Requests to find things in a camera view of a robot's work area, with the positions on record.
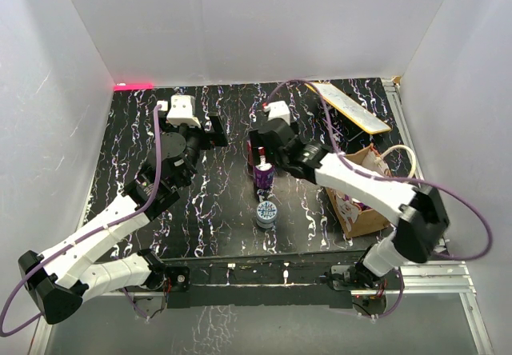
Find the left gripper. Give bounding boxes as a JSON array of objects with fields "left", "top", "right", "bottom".
[{"left": 157, "top": 113, "right": 226, "bottom": 187}]

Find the purple Fanta can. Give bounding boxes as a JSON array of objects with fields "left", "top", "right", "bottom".
[
  {"left": 253, "top": 162, "right": 274, "bottom": 189},
  {"left": 351, "top": 197, "right": 372, "bottom": 212}
]

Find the canvas tote bag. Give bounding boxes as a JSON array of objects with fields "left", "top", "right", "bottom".
[{"left": 326, "top": 144, "right": 418, "bottom": 238}]

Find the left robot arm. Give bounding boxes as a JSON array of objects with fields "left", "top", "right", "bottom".
[{"left": 18, "top": 111, "right": 228, "bottom": 325}]

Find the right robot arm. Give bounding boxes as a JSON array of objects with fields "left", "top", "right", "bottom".
[{"left": 249, "top": 118, "right": 450, "bottom": 289}]

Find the small blue round tin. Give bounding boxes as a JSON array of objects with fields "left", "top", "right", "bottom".
[{"left": 256, "top": 200, "right": 278, "bottom": 229}]

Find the pink tape strip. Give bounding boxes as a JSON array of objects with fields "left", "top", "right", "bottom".
[{"left": 113, "top": 82, "right": 154, "bottom": 92}]

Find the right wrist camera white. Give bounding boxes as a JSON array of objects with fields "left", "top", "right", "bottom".
[{"left": 263, "top": 101, "right": 294, "bottom": 126}]

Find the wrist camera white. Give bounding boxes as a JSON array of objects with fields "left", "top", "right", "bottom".
[
  {"left": 263, "top": 101, "right": 294, "bottom": 126},
  {"left": 157, "top": 94, "right": 201, "bottom": 128}
]

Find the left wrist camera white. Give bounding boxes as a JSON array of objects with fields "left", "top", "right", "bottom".
[{"left": 157, "top": 94, "right": 201, "bottom": 128}]

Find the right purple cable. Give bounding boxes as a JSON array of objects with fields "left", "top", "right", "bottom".
[{"left": 263, "top": 78, "right": 495, "bottom": 320}]

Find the black front rail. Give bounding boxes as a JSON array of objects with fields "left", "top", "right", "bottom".
[{"left": 164, "top": 250, "right": 400, "bottom": 313}]

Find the aluminium frame rail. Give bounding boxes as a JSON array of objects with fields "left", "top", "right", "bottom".
[{"left": 381, "top": 78, "right": 494, "bottom": 354}]

